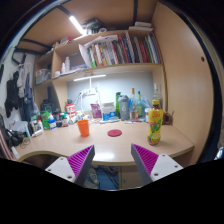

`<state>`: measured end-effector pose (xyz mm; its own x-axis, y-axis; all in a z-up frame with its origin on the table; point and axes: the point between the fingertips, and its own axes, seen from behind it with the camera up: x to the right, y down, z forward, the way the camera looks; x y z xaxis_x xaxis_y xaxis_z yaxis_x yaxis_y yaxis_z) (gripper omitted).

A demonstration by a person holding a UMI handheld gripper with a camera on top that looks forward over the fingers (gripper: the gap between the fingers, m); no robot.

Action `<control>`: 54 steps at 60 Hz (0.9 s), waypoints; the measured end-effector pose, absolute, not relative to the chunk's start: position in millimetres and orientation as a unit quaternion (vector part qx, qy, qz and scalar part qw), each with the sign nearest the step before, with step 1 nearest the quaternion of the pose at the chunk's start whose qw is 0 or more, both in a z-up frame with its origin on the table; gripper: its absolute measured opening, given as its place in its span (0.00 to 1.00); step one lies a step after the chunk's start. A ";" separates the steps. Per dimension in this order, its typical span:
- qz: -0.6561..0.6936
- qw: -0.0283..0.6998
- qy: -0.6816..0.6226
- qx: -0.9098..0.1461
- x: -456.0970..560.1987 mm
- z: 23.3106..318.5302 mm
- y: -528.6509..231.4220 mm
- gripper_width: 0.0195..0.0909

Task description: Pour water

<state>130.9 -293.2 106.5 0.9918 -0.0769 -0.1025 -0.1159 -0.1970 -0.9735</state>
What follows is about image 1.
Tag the dark hanging clothes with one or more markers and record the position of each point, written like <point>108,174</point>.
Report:
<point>15,93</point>

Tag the white LED strip light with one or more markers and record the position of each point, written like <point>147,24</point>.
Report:
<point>77,25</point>
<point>89,77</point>

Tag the tall clear glass bottle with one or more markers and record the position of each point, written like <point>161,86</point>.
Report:
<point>157,96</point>

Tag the green-capped clear bottle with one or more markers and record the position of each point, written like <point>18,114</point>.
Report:
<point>139,106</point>

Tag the grey shaker bottle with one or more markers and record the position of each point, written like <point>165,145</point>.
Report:
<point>123,108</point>

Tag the red and white canister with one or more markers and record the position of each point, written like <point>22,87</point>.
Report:
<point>70,109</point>

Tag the green bottle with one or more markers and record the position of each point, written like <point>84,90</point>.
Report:
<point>117,103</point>

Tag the blue and white carton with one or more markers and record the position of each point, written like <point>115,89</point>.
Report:
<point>108,111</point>

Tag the pink packet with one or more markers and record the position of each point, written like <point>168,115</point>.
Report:
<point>96,111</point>

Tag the blue-capped white bottle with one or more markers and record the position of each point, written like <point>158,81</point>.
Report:
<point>52,124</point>

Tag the brown mug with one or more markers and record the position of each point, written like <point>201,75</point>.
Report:
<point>167,119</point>

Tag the green box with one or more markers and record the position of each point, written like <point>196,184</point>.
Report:
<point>45,118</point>

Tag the orange plastic cup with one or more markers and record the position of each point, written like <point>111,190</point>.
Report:
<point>83,128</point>

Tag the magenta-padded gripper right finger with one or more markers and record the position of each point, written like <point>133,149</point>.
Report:
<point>146,160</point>

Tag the white-lidded brown jar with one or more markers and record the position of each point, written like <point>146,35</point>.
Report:
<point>147,115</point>

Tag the flat round red coaster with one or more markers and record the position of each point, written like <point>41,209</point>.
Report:
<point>114,133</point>

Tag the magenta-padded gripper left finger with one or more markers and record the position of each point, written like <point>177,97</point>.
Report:
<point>81,158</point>

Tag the yellow-labelled tea drink bottle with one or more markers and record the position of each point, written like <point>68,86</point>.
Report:
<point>155,125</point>

